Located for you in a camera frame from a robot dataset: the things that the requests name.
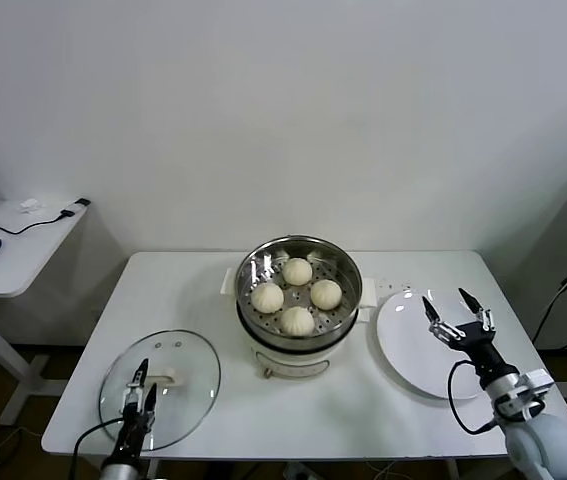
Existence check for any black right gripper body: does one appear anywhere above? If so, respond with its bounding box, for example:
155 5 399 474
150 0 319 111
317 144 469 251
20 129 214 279
449 321 520 390

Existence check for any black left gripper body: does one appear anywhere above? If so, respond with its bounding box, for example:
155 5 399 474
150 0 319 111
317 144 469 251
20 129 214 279
112 407 157 469

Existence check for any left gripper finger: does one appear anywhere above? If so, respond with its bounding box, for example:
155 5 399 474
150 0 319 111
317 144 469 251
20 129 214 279
141 382 160 434
123 357 150 414

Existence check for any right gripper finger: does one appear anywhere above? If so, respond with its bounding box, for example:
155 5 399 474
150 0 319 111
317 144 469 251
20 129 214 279
421 295 466 347
457 287 496 335

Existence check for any glass pot lid cream handle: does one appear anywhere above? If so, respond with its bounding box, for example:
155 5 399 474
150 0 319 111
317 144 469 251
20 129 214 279
98 328 222 450

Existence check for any white steamed baozi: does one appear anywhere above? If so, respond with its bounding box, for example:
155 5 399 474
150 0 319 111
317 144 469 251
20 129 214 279
309 278 343 310
280 305 316 337
250 283 285 315
282 257 313 286

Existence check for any perforated steel steamer basket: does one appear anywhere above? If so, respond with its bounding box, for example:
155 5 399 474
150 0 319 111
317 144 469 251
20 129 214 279
235 234 364 351

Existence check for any white round plate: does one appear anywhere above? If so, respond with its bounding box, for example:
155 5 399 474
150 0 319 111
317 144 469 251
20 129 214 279
375 288 503 401

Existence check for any cream electric cooker base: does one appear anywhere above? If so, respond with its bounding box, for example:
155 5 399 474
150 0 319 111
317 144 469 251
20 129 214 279
220 267 379 381

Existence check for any white side desk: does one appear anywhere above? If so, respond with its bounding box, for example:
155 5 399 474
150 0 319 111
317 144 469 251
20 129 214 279
0 198 89 426

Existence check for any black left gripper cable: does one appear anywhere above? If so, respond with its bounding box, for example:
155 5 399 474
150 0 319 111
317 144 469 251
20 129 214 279
71 417 127 480

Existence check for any black adapter cable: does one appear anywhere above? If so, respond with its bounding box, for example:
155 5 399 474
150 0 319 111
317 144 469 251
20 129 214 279
0 197 92 236

